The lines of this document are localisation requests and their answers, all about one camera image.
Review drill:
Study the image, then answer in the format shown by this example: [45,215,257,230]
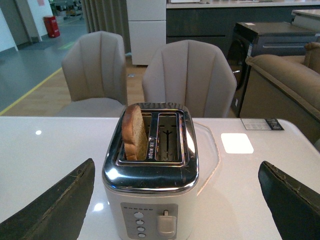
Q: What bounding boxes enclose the beige chair on right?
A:
[142,40,237,118]

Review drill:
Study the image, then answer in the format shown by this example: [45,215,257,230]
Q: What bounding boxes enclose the label sticker on table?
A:
[241,118,284,131]

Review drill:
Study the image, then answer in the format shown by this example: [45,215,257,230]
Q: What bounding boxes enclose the beige chair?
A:
[57,31,128,117]
[142,40,237,118]

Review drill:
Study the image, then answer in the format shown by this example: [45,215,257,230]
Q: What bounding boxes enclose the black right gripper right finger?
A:
[258,161,320,240]

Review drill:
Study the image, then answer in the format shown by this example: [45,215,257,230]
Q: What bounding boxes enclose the red trash bin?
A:
[43,15,60,38]

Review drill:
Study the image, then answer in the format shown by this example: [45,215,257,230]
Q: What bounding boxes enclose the brown bread slice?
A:
[121,104,148,161]

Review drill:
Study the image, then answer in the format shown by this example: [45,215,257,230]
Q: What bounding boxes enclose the tan sofa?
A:
[240,42,320,144]

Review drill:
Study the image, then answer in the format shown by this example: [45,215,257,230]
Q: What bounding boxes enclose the white drawer cabinet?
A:
[126,0,167,66]

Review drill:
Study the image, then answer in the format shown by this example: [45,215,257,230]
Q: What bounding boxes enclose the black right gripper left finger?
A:
[0,158,96,240]

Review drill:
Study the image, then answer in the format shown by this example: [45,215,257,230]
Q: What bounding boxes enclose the white chrome toaster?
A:
[102,102,200,240]

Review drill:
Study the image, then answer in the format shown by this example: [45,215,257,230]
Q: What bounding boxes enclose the beige chair on left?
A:
[57,31,128,117]

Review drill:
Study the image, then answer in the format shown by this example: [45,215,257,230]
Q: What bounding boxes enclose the dark kitchen counter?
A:
[166,0,320,54]

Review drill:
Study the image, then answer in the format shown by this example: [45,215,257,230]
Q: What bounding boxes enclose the white toaster power cable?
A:
[193,121,222,198]

